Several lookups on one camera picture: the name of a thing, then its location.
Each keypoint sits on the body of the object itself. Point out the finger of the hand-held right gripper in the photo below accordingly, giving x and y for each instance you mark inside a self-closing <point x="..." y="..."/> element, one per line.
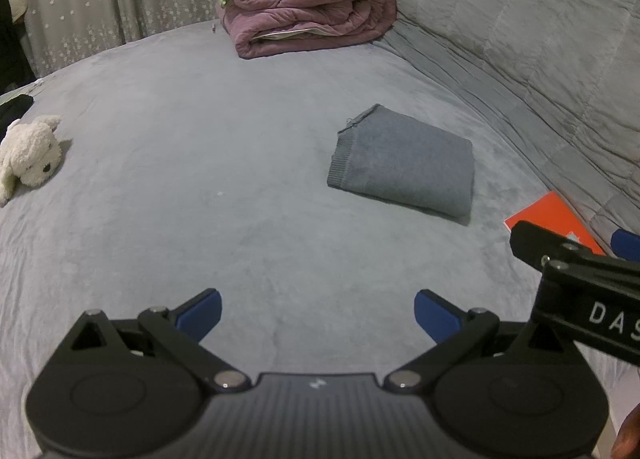
<point x="627" y="245"/>
<point x="530" y="239"/>

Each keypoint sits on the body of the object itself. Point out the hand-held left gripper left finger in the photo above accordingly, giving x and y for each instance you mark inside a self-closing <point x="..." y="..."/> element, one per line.
<point x="202" y="316"/>

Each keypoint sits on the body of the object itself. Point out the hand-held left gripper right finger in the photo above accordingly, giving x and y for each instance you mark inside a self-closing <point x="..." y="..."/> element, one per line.
<point x="435" y="319"/>

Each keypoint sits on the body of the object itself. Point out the grey knitted sweater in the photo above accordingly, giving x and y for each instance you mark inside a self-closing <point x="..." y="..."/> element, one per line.
<point x="405" y="164"/>

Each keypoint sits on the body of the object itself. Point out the orange book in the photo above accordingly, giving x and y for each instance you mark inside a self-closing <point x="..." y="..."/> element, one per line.
<point x="545" y="216"/>

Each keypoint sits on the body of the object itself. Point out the grey bed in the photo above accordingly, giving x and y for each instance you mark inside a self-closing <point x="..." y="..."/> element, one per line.
<point x="200" y="164"/>

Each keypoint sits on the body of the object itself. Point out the grey quilted bedspread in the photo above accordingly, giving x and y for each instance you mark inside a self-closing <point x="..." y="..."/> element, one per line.
<point x="525" y="39"/>

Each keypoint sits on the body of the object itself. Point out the white plush toy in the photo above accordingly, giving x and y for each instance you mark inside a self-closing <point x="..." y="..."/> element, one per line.
<point x="35" y="154"/>

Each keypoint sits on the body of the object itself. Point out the folded pink quilt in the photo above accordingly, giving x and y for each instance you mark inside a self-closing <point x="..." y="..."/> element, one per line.
<point x="310" y="4"/>

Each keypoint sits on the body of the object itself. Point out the black hanging garment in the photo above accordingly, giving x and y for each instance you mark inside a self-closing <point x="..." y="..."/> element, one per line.
<point x="10" y="54"/>

